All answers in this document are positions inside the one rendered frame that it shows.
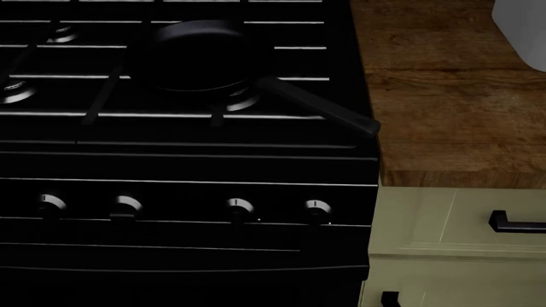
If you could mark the silver gas burner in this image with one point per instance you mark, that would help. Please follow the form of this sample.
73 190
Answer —
16 92
62 33
241 99

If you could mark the silver stove knob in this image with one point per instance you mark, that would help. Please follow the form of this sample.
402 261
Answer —
51 204
125 206
317 209
239 208

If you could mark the black gas stove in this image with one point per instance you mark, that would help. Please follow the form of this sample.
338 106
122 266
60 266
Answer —
183 166

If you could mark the black stove grate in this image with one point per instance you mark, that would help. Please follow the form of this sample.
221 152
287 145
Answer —
64 76

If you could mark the black frying pan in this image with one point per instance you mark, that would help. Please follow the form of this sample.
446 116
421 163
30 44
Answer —
200 56

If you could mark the wooden countertop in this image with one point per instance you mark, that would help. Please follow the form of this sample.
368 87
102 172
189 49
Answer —
452 96

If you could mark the olive green cabinet drawer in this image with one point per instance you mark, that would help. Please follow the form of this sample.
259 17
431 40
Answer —
456 220

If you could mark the olive green cabinet door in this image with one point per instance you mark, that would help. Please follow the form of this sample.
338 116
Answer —
460 284

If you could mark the white container on counter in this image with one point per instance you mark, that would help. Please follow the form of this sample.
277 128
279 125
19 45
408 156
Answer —
522 28

